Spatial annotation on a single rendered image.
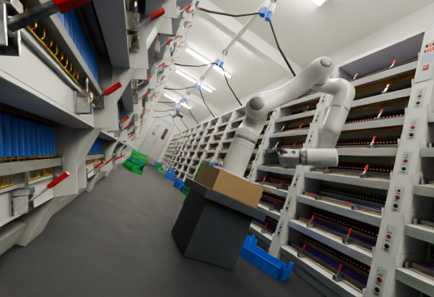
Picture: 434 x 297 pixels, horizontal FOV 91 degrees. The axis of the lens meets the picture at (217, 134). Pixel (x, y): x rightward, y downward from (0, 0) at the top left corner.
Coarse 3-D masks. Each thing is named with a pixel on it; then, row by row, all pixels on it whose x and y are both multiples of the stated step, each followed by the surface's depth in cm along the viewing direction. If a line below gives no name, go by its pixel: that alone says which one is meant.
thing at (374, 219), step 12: (300, 192) 163; (312, 192) 167; (324, 192) 161; (312, 204) 147; (324, 204) 138; (336, 204) 134; (372, 204) 128; (348, 216) 122; (360, 216) 115; (372, 216) 110
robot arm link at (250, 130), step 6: (246, 120) 117; (252, 120) 112; (264, 120) 115; (240, 126) 111; (246, 126) 109; (252, 126) 113; (258, 126) 115; (240, 132) 107; (246, 132) 105; (252, 132) 106; (258, 132) 110; (246, 138) 105; (252, 138) 105
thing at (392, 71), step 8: (392, 64) 144; (408, 64) 131; (416, 64) 127; (384, 72) 144; (392, 72) 139; (400, 72) 135; (408, 72) 141; (352, 80) 168; (360, 80) 159; (368, 80) 154; (376, 80) 158; (384, 80) 154; (392, 80) 151; (400, 80) 148; (360, 88) 177; (368, 88) 169
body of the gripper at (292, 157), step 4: (280, 152) 108; (288, 152) 104; (292, 152) 105; (296, 152) 103; (280, 156) 105; (284, 156) 104; (288, 156) 103; (292, 156) 103; (296, 156) 102; (280, 160) 107; (284, 160) 106; (288, 160) 105; (292, 160) 105; (296, 160) 104; (280, 164) 111; (284, 164) 110; (288, 164) 109; (292, 164) 108; (296, 164) 108; (300, 164) 104
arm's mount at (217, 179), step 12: (204, 168) 109; (216, 168) 96; (204, 180) 101; (216, 180) 91; (228, 180) 93; (240, 180) 96; (228, 192) 93; (240, 192) 95; (252, 192) 98; (252, 204) 97
